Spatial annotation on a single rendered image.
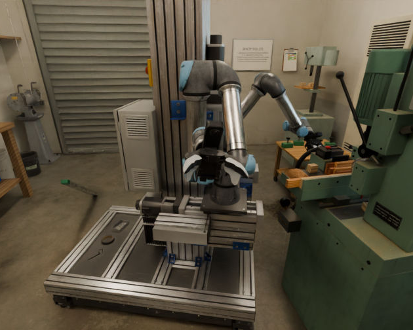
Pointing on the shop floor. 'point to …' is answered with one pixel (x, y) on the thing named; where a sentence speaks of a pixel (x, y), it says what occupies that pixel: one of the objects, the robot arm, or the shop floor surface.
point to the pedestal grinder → (33, 122)
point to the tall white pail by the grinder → (2, 162)
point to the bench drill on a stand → (311, 55)
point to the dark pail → (31, 163)
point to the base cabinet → (347, 285)
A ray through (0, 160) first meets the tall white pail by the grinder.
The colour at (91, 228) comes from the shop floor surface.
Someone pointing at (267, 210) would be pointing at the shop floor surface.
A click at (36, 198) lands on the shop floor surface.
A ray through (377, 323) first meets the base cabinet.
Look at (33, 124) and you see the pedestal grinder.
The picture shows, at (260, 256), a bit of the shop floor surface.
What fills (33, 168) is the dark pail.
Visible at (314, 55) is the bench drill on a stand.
